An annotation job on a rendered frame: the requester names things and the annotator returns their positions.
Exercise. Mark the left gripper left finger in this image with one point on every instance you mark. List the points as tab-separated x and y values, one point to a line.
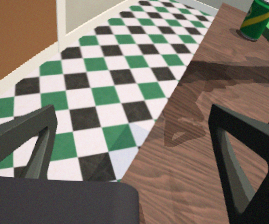
16	132

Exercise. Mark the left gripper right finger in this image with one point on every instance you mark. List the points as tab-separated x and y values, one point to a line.
241	204

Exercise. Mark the green soda can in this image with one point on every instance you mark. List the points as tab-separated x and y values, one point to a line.
256	20

